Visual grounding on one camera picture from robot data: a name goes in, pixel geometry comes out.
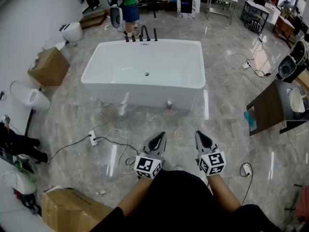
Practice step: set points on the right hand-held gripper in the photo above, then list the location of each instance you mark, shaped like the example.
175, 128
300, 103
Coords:
212, 163

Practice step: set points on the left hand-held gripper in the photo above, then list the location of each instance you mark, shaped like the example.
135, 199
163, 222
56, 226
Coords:
144, 165

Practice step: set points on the person's right forearm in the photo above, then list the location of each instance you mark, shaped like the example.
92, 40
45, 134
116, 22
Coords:
222, 194

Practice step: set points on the person's left forearm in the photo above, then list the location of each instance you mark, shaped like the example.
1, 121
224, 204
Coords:
135, 197

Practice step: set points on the white bathtub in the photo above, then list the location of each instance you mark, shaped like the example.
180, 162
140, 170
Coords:
144, 59

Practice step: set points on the person's right white shoe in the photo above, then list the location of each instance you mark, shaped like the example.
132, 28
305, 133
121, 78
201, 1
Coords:
178, 168

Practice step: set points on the small white pink bottle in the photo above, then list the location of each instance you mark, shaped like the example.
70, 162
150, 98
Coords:
169, 104

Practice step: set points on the teal cloth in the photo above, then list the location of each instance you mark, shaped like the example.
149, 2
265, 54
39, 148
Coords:
248, 120

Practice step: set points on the person's black clothes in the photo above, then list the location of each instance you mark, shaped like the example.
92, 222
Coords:
178, 202

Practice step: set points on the white power strip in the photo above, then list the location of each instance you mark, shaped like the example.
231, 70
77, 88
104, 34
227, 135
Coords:
93, 139
246, 65

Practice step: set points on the dark wooden cabinet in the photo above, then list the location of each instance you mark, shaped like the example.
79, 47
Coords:
268, 110

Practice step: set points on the white basin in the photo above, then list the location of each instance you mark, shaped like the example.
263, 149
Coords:
296, 101

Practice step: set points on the large brown cardboard box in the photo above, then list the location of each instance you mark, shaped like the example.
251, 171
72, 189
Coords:
72, 211

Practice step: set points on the pink red fabric item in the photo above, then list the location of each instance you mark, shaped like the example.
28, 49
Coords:
303, 204

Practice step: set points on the long white toilet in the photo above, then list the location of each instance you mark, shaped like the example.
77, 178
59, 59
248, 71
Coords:
41, 101

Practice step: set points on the black bag white pattern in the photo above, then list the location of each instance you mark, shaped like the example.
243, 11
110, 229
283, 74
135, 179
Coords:
254, 26

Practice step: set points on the marble pattern cabinet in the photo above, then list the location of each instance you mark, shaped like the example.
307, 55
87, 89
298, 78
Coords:
186, 16

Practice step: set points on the wooden step platform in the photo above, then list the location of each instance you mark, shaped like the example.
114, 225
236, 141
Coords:
93, 20

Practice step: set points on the brown wooden desk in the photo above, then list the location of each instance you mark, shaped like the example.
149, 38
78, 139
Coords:
285, 26

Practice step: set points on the round white toilet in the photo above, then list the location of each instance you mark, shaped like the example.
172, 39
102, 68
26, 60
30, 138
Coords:
72, 33

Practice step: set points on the dark frame white-top table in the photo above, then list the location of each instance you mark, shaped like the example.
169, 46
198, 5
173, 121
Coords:
257, 6

